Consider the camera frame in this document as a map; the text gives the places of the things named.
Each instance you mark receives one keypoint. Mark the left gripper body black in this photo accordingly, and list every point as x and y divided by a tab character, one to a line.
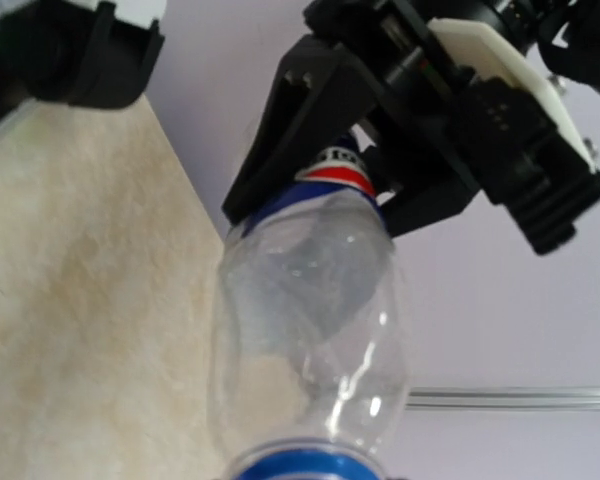
388	73

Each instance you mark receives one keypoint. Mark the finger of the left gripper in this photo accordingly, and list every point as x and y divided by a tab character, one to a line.
319	92
428	199

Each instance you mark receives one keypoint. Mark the blue label bottle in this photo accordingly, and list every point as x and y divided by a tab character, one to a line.
310	319

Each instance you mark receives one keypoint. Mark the blue bottle cap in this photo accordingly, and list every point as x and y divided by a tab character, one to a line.
304	458

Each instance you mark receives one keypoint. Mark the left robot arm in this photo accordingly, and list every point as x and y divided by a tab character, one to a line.
566	33

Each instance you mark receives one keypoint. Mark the left aluminium post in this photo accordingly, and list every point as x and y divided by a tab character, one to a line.
550	399

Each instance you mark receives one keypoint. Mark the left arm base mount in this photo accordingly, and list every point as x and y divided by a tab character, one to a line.
89	54

